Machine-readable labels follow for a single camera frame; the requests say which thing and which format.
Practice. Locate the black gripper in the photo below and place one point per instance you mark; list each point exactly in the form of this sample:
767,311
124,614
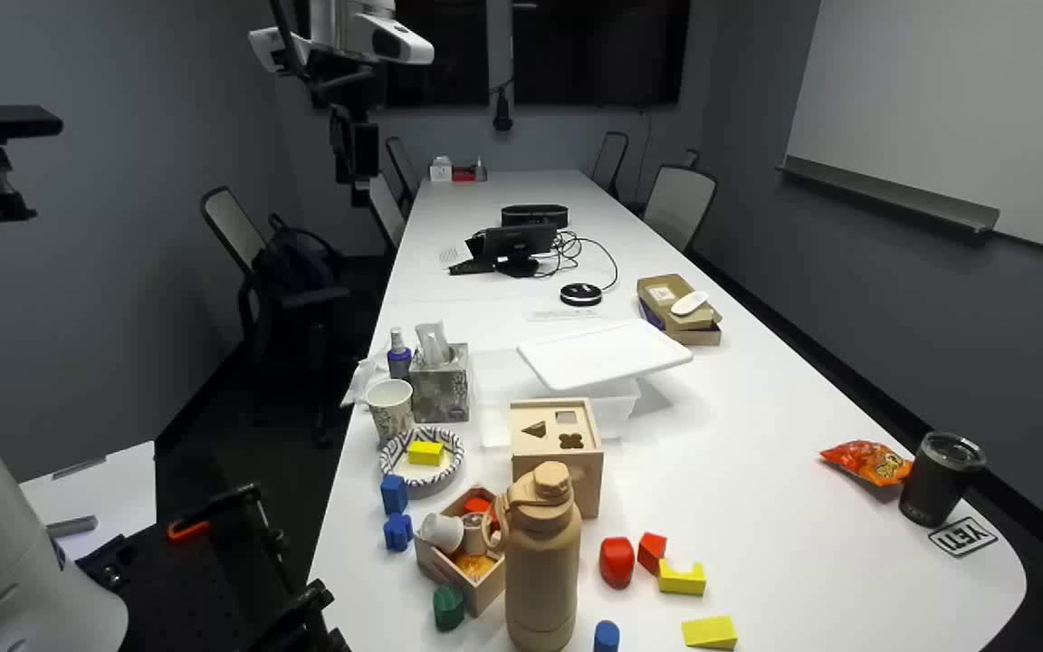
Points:
353,136

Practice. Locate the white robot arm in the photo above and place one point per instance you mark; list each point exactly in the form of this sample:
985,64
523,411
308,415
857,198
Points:
363,29

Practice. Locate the red small container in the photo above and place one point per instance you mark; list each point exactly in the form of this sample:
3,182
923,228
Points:
466,171

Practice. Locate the grey office chair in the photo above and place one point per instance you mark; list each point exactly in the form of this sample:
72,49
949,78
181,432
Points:
609,161
679,204
400,167
233,222
385,212

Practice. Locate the white small bottle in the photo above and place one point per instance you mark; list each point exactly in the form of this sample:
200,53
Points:
441,171

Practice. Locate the black backpack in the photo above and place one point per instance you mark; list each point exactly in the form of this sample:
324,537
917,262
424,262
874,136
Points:
297,265

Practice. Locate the black rectangular box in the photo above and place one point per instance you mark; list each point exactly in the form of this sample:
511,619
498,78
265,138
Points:
534,216

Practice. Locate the blue hand sanitizer bottle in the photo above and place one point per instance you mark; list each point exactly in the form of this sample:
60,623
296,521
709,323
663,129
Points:
400,356

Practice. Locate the crumpled white tissue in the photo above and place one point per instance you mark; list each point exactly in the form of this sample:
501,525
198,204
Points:
361,386

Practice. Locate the patterned paper cup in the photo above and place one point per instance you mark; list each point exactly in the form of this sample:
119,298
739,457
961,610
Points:
388,411

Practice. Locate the black round puck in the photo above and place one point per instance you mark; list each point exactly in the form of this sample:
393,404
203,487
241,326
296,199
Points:
582,293

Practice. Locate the blue patterned paper plate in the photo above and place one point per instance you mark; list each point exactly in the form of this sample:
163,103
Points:
400,470

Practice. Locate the blue wooden block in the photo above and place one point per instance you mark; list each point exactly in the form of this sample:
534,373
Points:
393,492
400,534
608,636

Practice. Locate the brown cardboard box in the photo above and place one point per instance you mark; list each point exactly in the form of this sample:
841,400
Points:
663,293

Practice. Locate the red toy piece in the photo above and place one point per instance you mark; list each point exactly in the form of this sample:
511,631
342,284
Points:
476,504

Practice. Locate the wooden shape sorter box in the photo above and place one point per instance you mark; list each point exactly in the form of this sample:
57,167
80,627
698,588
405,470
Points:
557,464

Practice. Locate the white oval object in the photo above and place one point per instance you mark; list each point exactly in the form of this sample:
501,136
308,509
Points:
691,305

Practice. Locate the white toy piece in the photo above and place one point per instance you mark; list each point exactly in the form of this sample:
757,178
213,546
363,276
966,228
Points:
441,534

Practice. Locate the black orange clamp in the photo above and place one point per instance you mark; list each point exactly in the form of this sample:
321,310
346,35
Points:
214,513

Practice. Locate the white flat panel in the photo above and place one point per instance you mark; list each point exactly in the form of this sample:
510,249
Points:
107,491

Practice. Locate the orange toy piece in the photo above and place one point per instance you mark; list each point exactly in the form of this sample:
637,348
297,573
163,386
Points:
476,565

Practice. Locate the small wooden tray box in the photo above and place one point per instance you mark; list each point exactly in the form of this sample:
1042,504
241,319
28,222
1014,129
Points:
474,584

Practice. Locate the beige water bottle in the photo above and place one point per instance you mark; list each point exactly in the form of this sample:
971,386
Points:
542,565

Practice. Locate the green wooden block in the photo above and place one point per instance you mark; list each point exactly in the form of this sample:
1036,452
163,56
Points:
446,610

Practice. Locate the red rounded wooden block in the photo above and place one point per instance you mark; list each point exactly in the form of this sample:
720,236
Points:
616,561

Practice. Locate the yellow notched wooden block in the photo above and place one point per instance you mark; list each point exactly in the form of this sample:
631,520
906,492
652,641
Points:
681,582

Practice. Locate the grey whiteboard tray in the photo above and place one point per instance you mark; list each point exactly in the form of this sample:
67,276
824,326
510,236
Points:
897,192

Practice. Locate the orange snack bag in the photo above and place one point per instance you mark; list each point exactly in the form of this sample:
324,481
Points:
867,464

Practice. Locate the white whiteboard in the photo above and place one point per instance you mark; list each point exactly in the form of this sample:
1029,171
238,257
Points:
970,95

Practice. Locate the black tumbler cup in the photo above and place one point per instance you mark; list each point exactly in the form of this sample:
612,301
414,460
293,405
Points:
941,478

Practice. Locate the black white tag sticker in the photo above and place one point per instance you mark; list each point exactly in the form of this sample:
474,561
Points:
966,537

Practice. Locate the black wall screen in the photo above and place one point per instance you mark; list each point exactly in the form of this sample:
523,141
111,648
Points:
597,49

